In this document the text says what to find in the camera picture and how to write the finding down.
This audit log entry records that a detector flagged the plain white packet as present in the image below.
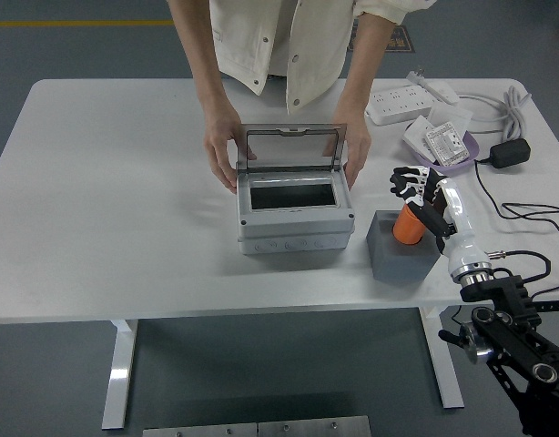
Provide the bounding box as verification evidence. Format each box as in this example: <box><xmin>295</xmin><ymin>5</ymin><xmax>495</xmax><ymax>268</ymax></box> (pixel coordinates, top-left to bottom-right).
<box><xmin>401</xmin><ymin>116</ymin><xmax>433</xmax><ymax>156</ymax></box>

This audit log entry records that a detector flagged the grey foam holder block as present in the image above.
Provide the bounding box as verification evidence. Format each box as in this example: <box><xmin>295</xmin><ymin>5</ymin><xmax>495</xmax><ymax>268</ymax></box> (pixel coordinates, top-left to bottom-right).
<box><xmin>365</xmin><ymin>209</ymin><xmax>440</xmax><ymax>286</ymax></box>

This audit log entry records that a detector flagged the black floor sign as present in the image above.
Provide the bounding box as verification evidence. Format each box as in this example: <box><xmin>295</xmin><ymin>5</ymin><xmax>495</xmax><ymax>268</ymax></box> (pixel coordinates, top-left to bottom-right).
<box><xmin>346</xmin><ymin>25</ymin><xmax>417</xmax><ymax>55</ymax></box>

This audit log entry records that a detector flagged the grey coiled power cable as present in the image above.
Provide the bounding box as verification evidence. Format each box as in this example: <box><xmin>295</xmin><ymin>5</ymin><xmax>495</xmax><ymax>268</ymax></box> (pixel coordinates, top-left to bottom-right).
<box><xmin>456</xmin><ymin>86</ymin><xmax>534</xmax><ymax>142</ymax></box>

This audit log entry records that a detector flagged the white power strip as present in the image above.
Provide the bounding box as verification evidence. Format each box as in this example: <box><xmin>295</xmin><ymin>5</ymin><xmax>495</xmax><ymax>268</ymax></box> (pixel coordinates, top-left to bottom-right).
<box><xmin>365</xmin><ymin>84</ymin><xmax>435</xmax><ymax>125</ymax></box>

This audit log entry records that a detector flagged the black power adapter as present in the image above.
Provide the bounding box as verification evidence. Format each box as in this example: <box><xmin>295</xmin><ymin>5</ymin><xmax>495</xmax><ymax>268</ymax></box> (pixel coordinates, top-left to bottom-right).
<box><xmin>488</xmin><ymin>138</ymin><xmax>532</xmax><ymax>170</ymax></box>

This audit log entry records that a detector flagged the person's left hand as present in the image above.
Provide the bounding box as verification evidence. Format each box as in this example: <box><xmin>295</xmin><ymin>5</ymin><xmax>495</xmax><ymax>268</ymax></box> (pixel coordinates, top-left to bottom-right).
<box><xmin>322</xmin><ymin>113</ymin><xmax>373</xmax><ymax>192</ymax></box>

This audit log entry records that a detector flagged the orange cylindrical battery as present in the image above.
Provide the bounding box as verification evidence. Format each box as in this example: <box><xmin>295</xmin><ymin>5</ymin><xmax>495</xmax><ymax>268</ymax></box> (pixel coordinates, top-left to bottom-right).
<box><xmin>392</xmin><ymin>203</ymin><xmax>425</xmax><ymax>244</ymax></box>

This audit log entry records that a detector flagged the person's torso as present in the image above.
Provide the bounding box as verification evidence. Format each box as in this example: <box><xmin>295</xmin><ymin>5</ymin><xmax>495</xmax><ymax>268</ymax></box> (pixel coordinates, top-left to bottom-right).
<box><xmin>209</xmin><ymin>0</ymin><xmax>408</xmax><ymax>117</ymax></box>

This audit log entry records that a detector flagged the white table leg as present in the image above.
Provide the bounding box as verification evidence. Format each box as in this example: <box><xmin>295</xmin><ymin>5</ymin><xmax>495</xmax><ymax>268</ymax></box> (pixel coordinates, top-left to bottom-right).
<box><xmin>100</xmin><ymin>318</ymin><xmax>139</xmax><ymax>430</ymax></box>
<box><xmin>420</xmin><ymin>304</ymin><xmax>465</xmax><ymax>410</ymax></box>

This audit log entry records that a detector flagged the smoky transparent box lid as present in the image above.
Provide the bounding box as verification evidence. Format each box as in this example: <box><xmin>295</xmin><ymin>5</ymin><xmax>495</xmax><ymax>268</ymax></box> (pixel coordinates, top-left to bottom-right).
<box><xmin>239</xmin><ymin>122</ymin><xmax>349</xmax><ymax>173</ymax></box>

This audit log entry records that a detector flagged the purple plastic tray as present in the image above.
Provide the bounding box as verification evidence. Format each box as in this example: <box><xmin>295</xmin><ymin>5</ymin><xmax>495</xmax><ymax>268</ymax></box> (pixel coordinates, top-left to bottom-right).
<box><xmin>404</xmin><ymin>129</ymin><xmax>481</xmax><ymax>175</ymax></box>

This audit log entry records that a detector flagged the thin black adapter cord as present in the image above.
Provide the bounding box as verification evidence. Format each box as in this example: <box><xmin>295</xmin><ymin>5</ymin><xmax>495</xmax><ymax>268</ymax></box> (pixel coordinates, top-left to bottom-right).
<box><xmin>473</xmin><ymin>157</ymin><xmax>559</xmax><ymax>249</ymax></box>

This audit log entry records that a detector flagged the grey metal plate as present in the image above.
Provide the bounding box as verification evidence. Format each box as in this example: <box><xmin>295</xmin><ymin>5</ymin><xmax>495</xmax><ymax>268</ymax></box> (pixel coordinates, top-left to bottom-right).
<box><xmin>142</xmin><ymin>422</ymin><xmax>259</xmax><ymax>437</ymax></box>
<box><xmin>257</xmin><ymin>415</ymin><xmax>371</xmax><ymax>437</ymax></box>

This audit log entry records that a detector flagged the grey junction box base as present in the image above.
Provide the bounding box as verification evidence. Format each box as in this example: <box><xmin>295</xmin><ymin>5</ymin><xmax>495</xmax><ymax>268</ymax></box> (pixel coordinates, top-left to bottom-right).
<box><xmin>237</xmin><ymin>228</ymin><xmax>355</xmax><ymax>256</ymax></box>

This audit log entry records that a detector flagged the person's right hand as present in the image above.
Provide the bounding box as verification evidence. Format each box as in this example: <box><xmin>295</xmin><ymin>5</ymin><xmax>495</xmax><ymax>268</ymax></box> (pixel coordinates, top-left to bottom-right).
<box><xmin>202</xmin><ymin>113</ymin><xmax>259</xmax><ymax>196</ymax></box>

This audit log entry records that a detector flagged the square white packet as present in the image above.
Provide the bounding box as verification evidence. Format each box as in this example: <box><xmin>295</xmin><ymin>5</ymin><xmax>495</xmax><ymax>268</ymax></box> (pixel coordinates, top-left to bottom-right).
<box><xmin>427</xmin><ymin>104</ymin><xmax>473</xmax><ymax>133</ymax></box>

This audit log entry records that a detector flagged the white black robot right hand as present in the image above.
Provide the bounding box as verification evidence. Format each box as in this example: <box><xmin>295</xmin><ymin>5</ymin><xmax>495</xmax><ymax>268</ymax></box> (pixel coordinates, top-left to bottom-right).
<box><xmin>388</xmin><ymin>165</ymin><xmax>490</xmax><ymax>279</ymax></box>

